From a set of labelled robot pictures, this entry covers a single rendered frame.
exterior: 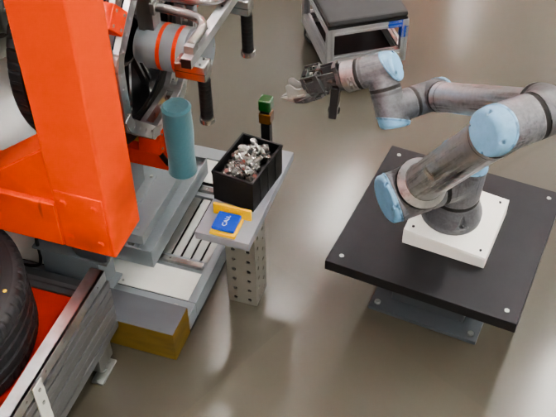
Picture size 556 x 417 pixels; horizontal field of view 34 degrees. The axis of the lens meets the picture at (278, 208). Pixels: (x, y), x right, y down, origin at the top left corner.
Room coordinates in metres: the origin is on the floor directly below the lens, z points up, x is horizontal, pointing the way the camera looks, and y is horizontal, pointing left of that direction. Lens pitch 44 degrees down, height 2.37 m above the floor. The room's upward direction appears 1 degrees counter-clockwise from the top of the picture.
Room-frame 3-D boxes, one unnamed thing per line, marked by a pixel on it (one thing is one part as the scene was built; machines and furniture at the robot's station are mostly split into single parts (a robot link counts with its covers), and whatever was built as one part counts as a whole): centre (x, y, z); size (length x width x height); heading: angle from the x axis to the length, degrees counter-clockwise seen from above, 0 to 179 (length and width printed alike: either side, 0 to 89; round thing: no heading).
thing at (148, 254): (2.35, 0.51, 0.13); 0.50 x 0.36 x 0.10; 161
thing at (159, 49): (2.23, 0.29, 0.85); 0.21 x 0.14 x 0.14; 71
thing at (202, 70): (2.03, 0.22, 0.93); 0.09 x 0.05 x 0.05; 71
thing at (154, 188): (2.31, 0.52, 0.32); 0.40 x 0.30 x 0.28; 161
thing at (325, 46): (3.37, -0.34, 0.17); 0.43 x 0.36 x 0.34; 13
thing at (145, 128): (2.25, 0.36, 0.85); 0.54 x 0.07 x 0.54; 161
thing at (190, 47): (2.12, 0.28, 1.03); 0.19 x 0.18 x 0.11; 71
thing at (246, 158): (2.07, 0.09, 0.51); 0.20 x 0.14 x 0.13; 153
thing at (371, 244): (2.02, -0.54, 0.15); 0.60 x 0.60 x 0.30; 64
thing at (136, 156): (2.27, 0.40, 0.48); 0.16 x 0.12 x 0.17; 71
